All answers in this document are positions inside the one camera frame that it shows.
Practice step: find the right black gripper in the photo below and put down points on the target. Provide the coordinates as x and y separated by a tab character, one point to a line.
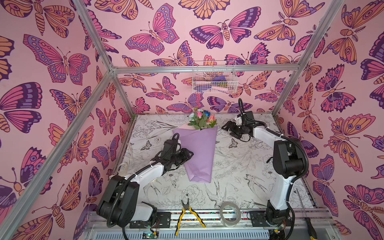
237	129

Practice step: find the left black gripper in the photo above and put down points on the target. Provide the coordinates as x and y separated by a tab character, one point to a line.
185	156

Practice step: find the purple pink wrapping paper sheet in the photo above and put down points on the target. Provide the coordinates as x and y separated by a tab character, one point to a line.
202	143

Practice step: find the pink orange fake rose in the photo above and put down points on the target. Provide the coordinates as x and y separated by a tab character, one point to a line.
211	121

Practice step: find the blue fake rose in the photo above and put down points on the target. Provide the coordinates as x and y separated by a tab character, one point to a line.
206	115

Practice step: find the white fake rose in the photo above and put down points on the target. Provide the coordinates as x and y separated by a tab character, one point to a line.
194	120

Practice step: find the cream ribbon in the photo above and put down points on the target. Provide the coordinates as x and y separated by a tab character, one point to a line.
124	163

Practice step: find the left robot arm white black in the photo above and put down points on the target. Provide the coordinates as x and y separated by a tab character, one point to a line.
123	201

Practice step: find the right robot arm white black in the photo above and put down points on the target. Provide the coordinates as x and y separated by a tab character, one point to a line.
290	161

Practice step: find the clear tape roll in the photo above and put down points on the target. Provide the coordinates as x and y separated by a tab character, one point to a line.
230	214

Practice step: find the black yellow screwdriver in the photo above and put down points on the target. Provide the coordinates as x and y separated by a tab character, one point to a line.
311	230

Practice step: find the white wire basket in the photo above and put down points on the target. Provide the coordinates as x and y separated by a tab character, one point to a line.
215	79

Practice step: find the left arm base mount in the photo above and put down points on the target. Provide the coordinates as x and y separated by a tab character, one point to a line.
161	220

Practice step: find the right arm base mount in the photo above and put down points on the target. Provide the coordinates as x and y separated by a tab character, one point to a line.
259	218

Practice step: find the aluminium front rail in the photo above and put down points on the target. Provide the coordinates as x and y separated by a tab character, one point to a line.
191	229

